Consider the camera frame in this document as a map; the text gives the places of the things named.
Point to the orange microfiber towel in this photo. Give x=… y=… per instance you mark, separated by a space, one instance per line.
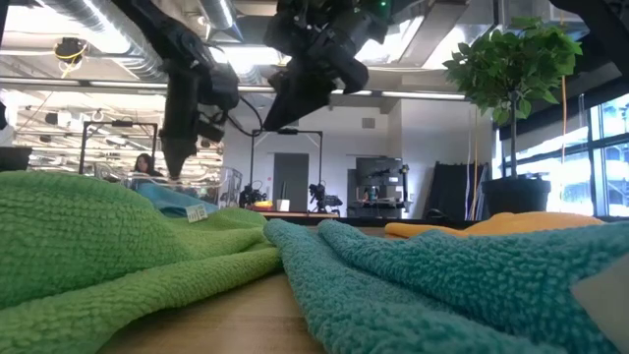
x=516 y=223

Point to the black curtain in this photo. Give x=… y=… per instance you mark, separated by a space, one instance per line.
x=452 y=192

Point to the teal microfiber towel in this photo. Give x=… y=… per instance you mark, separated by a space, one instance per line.
x=417 y=275

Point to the silver ceiling duct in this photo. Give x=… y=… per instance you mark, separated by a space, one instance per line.
x=98 y=19
x=221 y=15

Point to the wooden background table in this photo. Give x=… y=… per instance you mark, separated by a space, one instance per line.
x=304 y=214

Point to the black desk monitor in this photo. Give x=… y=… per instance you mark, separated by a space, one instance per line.
x=15 y=157

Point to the black wall monitor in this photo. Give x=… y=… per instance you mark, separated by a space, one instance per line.
x=378 y=169

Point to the plain interior door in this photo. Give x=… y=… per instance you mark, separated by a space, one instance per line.
x=295 y=172

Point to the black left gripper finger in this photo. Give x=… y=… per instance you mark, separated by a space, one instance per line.
x=177 y=155

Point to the black gantry frame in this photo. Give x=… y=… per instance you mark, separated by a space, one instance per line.
x=287 y=131
x=118 y=123

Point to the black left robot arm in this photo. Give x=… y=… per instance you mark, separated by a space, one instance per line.
x=157 y=29

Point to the grey wall vent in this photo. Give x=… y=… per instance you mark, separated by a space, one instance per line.
x=368 y=123

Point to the green plant in black pot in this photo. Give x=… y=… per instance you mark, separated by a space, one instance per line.
x=511 y=64

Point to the dark equipment cart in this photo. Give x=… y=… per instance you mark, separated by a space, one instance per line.
x=378 y=206

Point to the small white box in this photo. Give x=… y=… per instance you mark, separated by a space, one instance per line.
x=283 y=205

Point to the black ceiling device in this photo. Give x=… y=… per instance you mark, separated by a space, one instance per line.
x=70 y=49

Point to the green microfiber towel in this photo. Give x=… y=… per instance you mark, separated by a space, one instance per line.
x=74 y=231

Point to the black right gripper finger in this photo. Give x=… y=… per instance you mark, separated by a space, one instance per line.
x=300 y=98

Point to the pale blue microfiber towel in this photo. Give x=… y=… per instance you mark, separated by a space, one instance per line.
x=167 y=201

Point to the long ceiling light bar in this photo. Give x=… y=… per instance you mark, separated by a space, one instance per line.
x=422 y=94

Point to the person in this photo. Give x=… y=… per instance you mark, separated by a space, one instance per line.
x=145 y=164

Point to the black background robot arm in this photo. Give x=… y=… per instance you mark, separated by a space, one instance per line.
x=251 y=195
x=322 y=196

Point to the black aluminium table frame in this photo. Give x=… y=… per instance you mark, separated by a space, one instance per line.
x=354 y=222

